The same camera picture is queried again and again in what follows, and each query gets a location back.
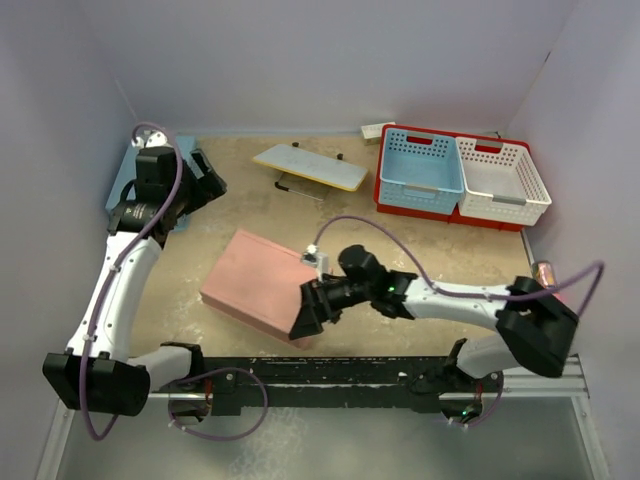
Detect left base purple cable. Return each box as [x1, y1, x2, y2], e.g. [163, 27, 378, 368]
[167, 367, 270, 444]

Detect large blue basket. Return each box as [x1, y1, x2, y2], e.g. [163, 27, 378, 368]
[105, 135, 197, 235]

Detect yellow-edged whiteboard stand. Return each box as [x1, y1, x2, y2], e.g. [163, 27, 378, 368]
[252, 142, 368, 202]

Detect small white box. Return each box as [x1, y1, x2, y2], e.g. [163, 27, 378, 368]
[360, 121, 395, 145]

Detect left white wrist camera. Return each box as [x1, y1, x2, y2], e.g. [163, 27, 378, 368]
[131, 130, 170, 149]

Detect pink marker tube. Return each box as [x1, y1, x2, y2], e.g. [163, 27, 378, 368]
[531, 261, 557, 288]

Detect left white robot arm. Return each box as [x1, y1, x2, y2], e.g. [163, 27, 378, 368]
[42, 145, 226, 416]

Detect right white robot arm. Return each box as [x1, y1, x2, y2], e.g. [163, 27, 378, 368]
[289, 245, 579, 391]

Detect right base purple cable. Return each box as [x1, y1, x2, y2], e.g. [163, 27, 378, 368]
[446, 374, 506, 430]

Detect large pink basket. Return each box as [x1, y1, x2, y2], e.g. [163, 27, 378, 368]
[200, 229, 316, 350]

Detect small blue perforated basket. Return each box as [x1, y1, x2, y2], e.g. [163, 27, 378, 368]
[377, 125, 464, 215]

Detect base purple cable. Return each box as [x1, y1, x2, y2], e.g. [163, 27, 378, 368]
[446, 374, 506, 430]
[167, 367, 270, 444]

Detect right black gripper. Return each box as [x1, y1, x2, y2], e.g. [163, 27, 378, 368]
[290, 274, 374, 338]

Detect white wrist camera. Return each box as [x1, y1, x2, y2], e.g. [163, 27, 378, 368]
[131, 130, 170, 149]
[300, 244, 331, 280]

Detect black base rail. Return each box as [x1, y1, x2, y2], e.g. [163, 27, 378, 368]
[203, 356, 504, 416]

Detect red plastic tray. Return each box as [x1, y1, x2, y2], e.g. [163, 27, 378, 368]
[373, 124, 551, 232]

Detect white perforated basket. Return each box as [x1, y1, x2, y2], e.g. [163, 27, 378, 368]
[456, 136, 552, 226]

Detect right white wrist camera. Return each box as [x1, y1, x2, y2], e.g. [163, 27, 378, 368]
[300, 244, 331, 280]

